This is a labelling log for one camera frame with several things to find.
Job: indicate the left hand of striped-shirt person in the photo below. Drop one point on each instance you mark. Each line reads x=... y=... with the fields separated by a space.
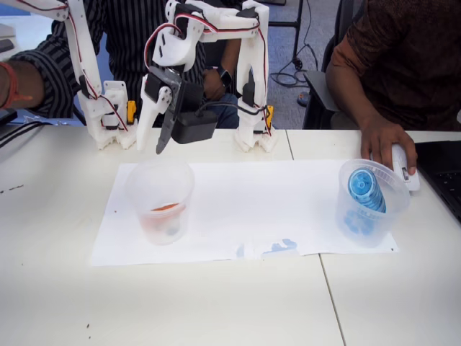
x=213 y=86

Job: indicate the orange grey floor object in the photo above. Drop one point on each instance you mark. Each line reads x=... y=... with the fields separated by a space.
x=303 y=98

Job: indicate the black webcam with mount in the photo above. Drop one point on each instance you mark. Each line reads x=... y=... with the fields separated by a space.
x=194 y=128

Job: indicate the left forearm of striped-shirt person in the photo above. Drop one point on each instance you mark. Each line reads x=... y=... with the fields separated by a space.
x=230 y=54

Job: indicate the white flat device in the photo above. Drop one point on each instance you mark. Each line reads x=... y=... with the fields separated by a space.
x=6 y=31

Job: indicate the orange carrot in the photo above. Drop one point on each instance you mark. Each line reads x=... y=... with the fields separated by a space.
x=165 y=207

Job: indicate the white computer mouse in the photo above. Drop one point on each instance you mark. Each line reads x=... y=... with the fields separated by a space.
x=399 y=166

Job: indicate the person in brown shirt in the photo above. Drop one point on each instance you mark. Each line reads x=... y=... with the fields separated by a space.
x=407 y=57

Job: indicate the yellow table clamp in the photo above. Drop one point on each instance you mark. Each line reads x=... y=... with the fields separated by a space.
x=131 y=111
x=269 y=120

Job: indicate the right forearm of brown-shirt person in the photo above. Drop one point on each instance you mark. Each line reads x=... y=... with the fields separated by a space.
x=351 y=97

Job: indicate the right hand of brown-shirt person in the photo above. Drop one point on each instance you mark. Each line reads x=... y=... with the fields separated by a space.
x=381 y=140

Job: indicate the black phone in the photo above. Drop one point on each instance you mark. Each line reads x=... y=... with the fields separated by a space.
x=5 y=45

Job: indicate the right forearm of striped-shirt person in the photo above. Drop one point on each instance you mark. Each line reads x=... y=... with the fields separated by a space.
x=29 y=83

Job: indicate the person in striped shirt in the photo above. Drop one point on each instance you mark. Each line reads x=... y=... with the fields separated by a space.
x=122 y=43

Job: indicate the red wrist thread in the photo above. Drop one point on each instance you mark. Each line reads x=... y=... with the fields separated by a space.
x=14 y=86

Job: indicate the black desk frame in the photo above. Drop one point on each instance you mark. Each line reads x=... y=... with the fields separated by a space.
x=297 y=25

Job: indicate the white paper sheet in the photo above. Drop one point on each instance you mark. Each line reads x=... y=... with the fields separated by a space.
x=252 y=209

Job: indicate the clear plastic tub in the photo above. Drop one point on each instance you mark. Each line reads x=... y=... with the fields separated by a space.
x=162 y=180
x=392 y=216

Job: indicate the black laptop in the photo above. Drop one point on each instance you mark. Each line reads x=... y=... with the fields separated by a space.
x=443 y=169

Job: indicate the black smartwatch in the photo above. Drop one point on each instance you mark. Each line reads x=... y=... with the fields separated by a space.
x=226 y=78

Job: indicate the white leader arm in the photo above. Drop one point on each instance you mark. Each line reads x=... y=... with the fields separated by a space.
x=86 y=72

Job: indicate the black office chair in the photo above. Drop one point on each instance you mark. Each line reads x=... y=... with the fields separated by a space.
x=216 y=54
x=318 y=92

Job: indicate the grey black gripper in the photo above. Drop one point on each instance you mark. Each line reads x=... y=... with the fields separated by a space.
x=155 y=98

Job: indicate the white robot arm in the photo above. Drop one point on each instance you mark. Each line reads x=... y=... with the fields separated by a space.
x=252 y=54

